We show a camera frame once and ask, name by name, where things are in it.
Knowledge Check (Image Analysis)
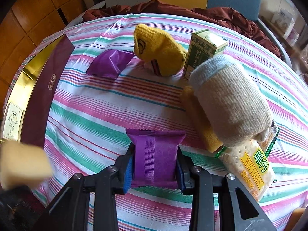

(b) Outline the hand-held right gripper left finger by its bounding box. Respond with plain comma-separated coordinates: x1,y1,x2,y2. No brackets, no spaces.
32,142,135,231

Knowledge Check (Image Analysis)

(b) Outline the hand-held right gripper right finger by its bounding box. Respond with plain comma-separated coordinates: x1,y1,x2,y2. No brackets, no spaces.
176,147,278,231

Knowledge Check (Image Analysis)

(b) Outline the purple snack packet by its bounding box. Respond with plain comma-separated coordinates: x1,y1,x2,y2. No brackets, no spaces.
86,49,136,80
126,128,186,189

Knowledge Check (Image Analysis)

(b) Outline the pale beige sponge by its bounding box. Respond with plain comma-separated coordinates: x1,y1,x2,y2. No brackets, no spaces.
0,141,53,190

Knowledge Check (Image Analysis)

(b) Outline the beige sock with blue cuff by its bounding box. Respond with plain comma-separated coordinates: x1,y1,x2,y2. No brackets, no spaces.
188,54,275,148

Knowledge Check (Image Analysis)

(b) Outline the maroon gift box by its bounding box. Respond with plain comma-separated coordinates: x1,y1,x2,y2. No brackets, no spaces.
0,33,75,150

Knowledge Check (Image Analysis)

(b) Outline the yellow sponge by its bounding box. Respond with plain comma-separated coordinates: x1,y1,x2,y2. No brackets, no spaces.
179,86,224,153

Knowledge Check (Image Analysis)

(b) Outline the striped bed sheet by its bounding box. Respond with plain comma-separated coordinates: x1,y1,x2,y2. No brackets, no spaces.
5,13,308,231

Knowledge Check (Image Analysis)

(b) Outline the clear cracker packet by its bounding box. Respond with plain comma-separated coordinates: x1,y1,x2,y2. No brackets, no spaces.
214,119,281,203

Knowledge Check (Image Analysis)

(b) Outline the small white box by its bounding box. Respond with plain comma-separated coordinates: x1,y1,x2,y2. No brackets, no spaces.
3,102,26,141

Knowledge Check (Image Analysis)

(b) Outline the green tea box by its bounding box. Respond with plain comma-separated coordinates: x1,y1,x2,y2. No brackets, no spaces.
183,29,228,80

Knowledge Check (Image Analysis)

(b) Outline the yellow plush toy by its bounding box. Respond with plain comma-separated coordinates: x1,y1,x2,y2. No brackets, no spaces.
133,23,187,77

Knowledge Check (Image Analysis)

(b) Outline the maroon blanket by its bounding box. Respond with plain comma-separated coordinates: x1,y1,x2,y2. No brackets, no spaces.
82,0,282,58

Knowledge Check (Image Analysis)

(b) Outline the wooden desk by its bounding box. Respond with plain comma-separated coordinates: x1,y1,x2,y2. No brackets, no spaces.
261,14,304,53

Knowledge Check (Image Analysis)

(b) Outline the pink container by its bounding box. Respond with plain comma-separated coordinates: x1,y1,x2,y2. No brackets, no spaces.
287,26,300,46

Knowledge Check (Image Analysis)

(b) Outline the white cardboard box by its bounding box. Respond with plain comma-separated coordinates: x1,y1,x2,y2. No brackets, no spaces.
272,8,295,39

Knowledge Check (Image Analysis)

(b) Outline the grey bed frame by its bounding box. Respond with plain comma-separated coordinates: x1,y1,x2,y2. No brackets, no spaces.
257,18,293,68

